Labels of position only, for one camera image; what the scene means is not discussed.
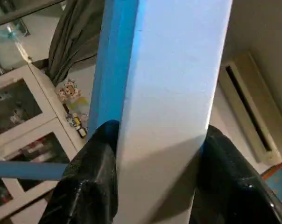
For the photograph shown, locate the white wall air conditioner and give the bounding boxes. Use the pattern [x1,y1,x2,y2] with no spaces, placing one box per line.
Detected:
[218,51,282,165]

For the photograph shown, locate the grey hanging curtain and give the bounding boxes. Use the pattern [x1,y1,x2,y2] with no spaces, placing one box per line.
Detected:
[47,0,107,85]

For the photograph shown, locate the colourful wall picture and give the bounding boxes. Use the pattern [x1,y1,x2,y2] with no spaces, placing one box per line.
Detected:
[261,161,282,207]

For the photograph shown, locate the white glass door cabinet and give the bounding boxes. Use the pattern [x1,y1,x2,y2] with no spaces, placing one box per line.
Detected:
[0,63,92,224]

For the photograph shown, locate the white plastic table top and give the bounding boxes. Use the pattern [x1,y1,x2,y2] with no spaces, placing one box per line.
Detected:
[86,0,233,224]

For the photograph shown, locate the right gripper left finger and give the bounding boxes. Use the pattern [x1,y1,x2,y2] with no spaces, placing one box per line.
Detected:
[38,119,120,224]

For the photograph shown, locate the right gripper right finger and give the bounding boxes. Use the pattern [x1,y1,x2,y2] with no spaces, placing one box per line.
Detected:
[190,124,282,224]

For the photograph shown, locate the small toy figures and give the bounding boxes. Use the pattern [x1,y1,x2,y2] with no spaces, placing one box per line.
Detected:
[56,78,89,139]

